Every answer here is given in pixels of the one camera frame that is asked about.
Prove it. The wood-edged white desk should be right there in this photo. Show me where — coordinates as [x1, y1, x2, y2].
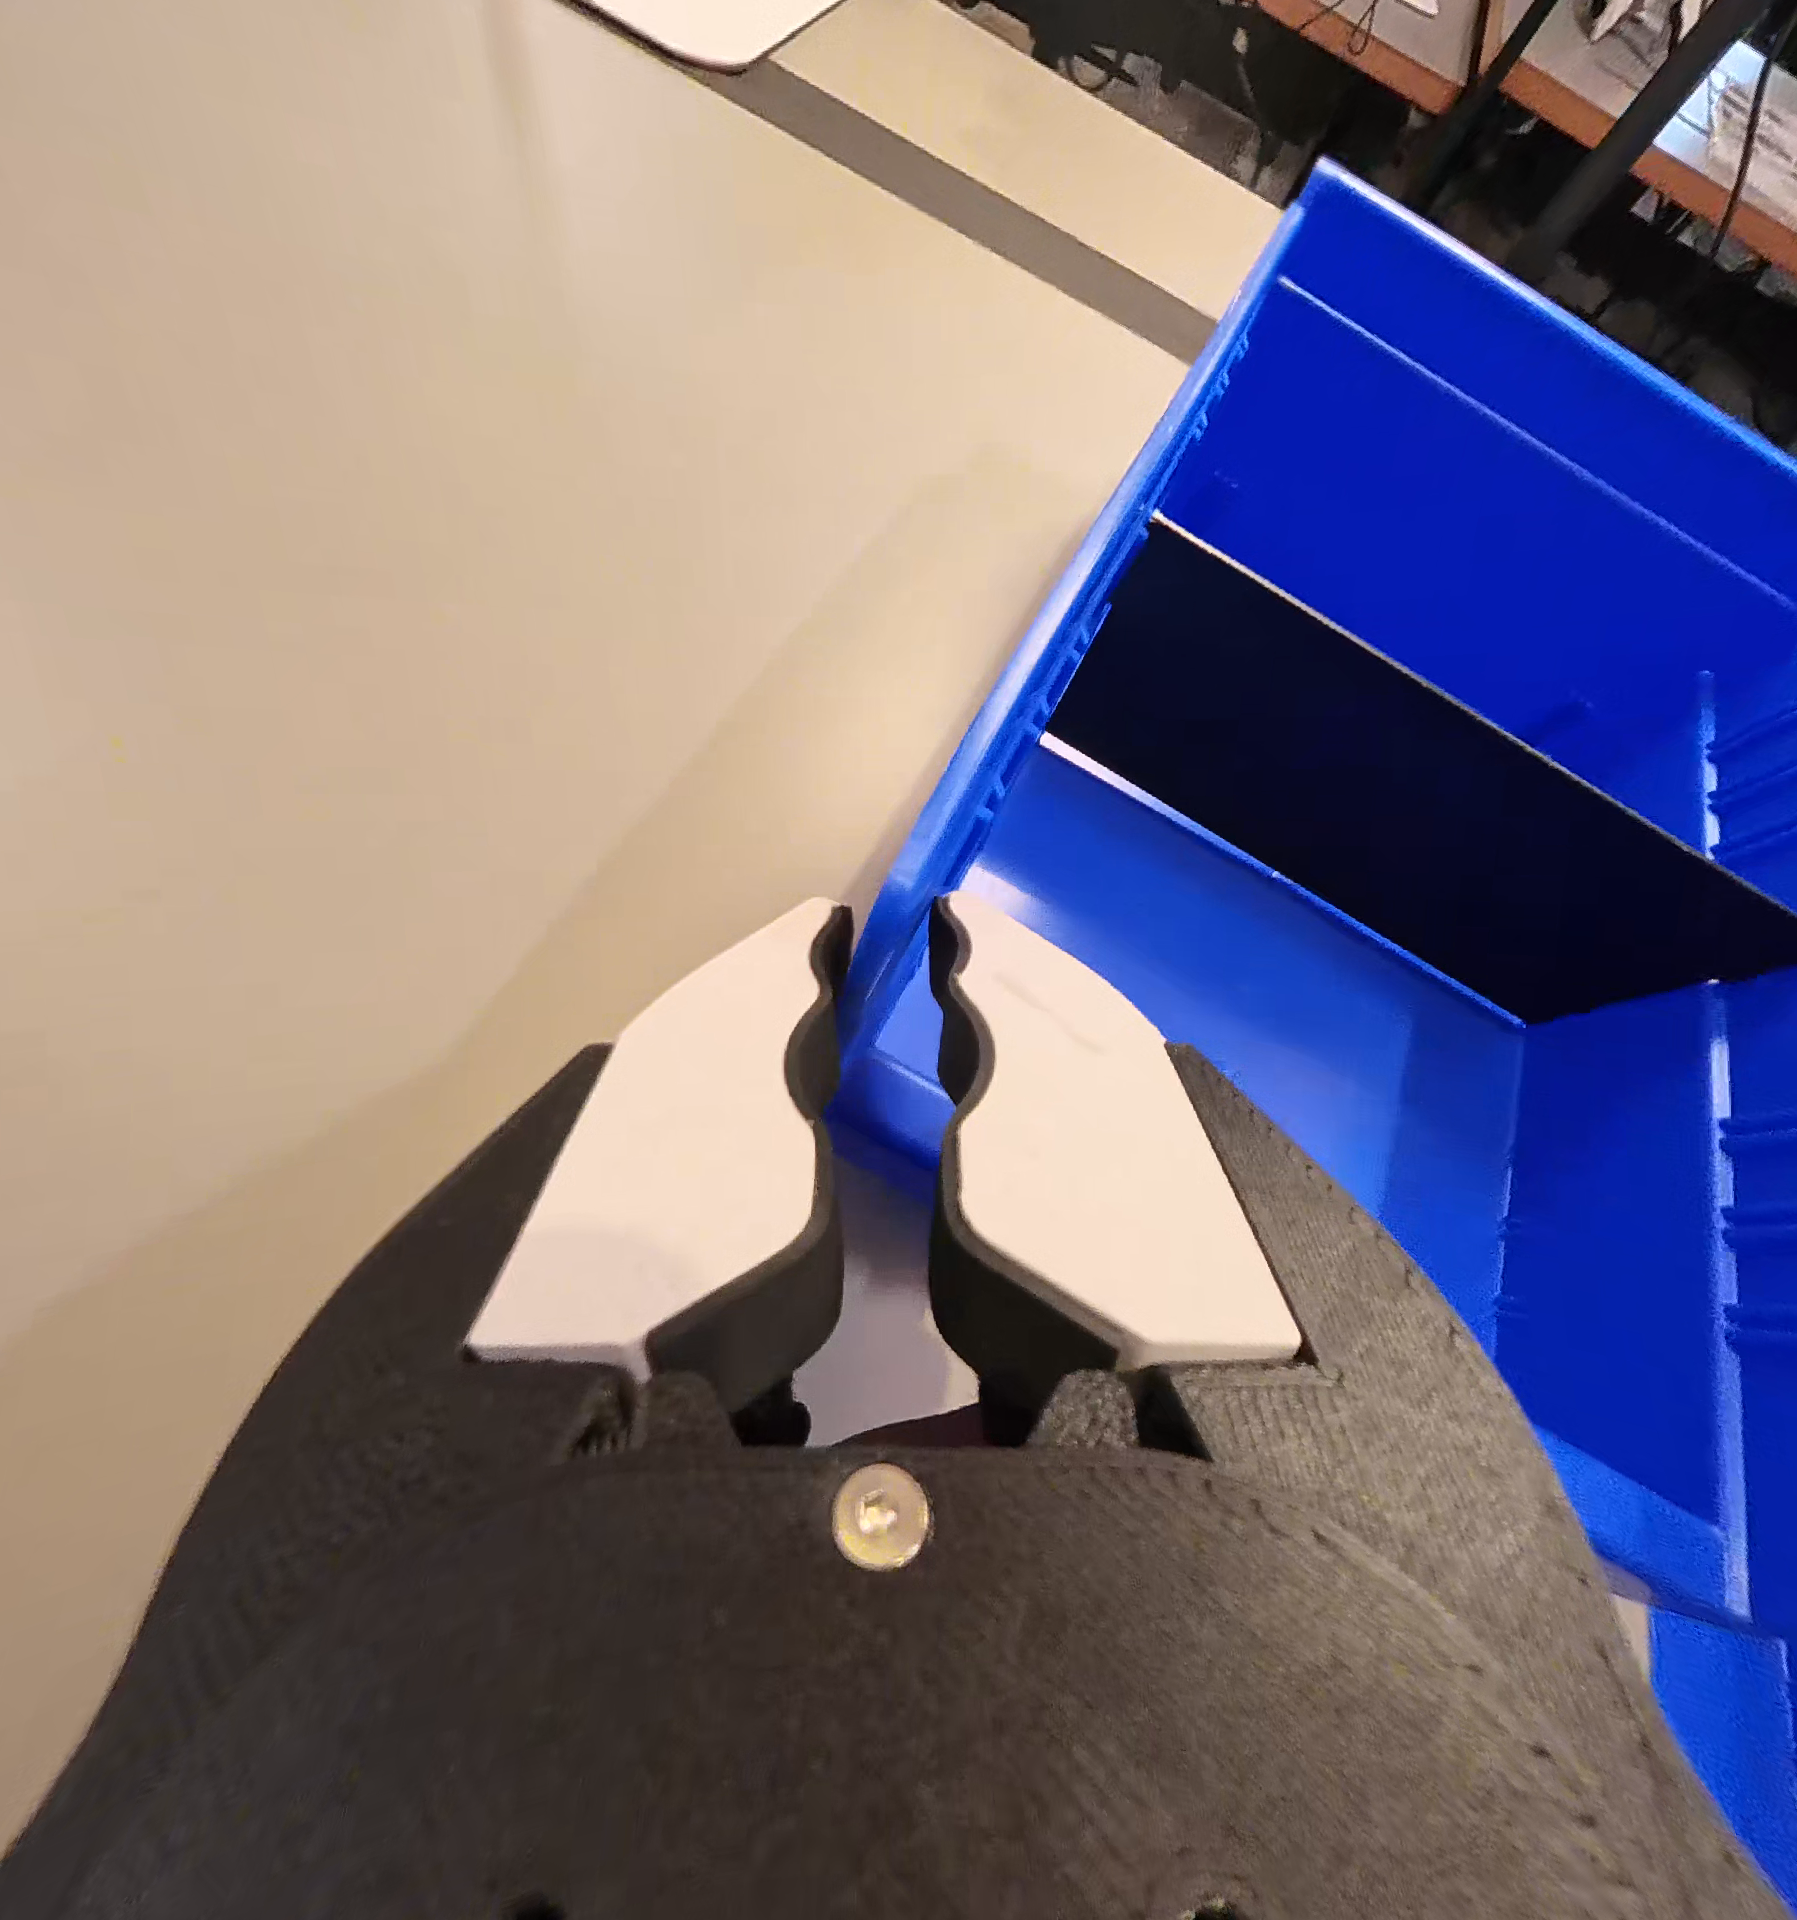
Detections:
[1259, 0, 1797, 317]

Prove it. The blue plastic storage bin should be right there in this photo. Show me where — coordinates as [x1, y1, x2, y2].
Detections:
[822, 157, 1797, 1920]

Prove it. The black blue-bin divider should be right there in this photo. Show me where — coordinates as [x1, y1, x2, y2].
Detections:
[1056, 514, 1797, 1026]

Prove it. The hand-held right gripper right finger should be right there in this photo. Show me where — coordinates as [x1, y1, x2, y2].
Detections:
[929, 896, 1309, 1448]

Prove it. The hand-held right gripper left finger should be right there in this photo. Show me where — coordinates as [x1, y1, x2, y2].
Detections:
[463, 898, 858, 1448]

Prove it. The white flat pad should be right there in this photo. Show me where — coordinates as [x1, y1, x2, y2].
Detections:
[566, 0, 839, 72]

